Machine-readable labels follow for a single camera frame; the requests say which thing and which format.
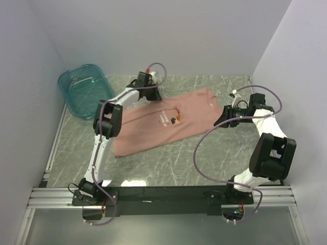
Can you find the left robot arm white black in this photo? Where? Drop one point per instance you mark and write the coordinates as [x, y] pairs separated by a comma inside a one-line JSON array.
[[107, 125]]

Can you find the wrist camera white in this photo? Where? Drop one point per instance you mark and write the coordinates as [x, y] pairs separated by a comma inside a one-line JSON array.
[[236, 98], [153, 75]]

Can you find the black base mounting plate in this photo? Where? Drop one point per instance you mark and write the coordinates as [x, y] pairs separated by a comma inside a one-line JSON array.
[[162, 200]]

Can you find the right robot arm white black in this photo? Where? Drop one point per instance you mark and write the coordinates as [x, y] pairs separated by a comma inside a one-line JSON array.
[[273, 154]]

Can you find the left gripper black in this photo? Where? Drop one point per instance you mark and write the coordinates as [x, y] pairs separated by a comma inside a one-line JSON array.
[[156, 97]]

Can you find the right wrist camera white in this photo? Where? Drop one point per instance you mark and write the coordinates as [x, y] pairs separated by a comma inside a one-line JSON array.
[[236, 98]]

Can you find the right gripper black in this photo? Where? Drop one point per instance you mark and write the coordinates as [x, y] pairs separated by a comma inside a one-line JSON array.
[[228, 113]]

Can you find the teal plastic basin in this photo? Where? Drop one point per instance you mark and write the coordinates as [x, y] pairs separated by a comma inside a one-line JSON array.
[[83, 88]]

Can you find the pink t shirt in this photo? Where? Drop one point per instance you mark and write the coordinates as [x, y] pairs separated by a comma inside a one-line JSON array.
[[176, 118]]

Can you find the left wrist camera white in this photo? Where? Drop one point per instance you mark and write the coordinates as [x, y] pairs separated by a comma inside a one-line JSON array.
[[153, 75]]

